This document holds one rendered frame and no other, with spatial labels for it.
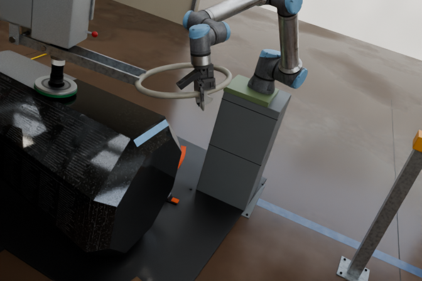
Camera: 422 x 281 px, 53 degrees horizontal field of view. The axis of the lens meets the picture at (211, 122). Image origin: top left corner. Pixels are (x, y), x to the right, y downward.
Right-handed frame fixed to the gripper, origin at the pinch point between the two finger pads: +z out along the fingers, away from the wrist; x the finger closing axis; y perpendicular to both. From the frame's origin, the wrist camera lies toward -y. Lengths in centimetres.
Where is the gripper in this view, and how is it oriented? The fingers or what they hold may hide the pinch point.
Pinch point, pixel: (199, 106)
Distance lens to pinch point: 196.3
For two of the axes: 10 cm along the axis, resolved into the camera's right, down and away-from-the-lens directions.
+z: 0.5, 9.1, 4.2
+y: 9.4, -1.9, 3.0
